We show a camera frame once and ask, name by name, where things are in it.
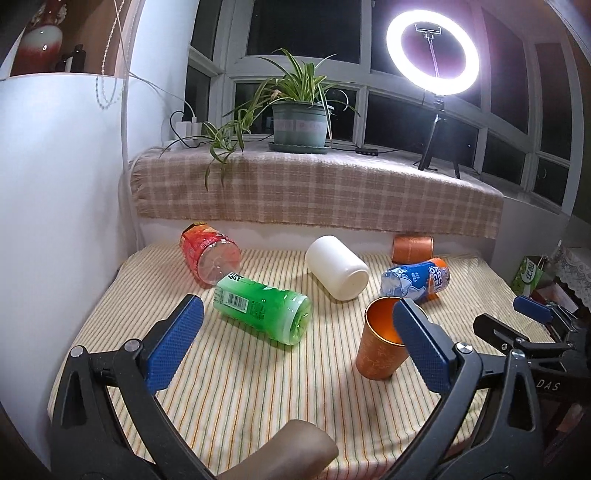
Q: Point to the green tissue box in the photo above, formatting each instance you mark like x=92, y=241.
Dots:
x=526, y=277

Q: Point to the blue and orange bottle cup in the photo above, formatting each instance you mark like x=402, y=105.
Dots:
x=415, y=279

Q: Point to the plaid beige cloth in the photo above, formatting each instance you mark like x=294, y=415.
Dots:
x=323, y=194

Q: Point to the brown rounded object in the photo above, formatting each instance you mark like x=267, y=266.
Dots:
x=291, y=450

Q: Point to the white power adapter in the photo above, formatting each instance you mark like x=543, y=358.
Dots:
x=187, y=127

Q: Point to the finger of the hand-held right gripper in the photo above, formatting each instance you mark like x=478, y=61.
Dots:
x=533, y=309
x=498, y=332

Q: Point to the orange metal cup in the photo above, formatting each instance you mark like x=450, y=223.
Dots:
x=413, y=249
x=376, y=350

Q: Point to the green plastic bottle cup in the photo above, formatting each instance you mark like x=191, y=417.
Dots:
x=261, y=307

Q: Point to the potted spider plant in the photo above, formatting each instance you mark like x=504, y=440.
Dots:
x=300, y=124

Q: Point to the striped yellow cloth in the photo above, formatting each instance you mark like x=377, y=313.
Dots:
x=258, y=387

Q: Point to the red plastic bottle cup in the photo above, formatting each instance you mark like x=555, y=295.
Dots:
x=207, y=256

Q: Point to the white lace cloth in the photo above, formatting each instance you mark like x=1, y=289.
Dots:
x=575, y=272

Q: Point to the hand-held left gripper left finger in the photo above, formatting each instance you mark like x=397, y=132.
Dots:
x=175, y=341

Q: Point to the white window frame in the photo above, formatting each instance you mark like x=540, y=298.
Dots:
x=365, y=55

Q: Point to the green plant saucer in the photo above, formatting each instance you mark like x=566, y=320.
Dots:
x=300, y=148

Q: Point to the black tripod stand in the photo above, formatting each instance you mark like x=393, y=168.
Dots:
x=434, y=134

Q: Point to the white plastic cup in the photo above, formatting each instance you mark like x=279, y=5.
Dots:
x=334, y=267

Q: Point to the black power strip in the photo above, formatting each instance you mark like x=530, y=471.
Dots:
x=367, y=151

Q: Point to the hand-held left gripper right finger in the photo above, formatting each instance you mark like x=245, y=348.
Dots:
x=422, y=346

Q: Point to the black bottle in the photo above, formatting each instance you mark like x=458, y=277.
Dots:
x=78, y=57

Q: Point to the red and white vase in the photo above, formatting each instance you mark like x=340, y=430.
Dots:
x=44, y=39

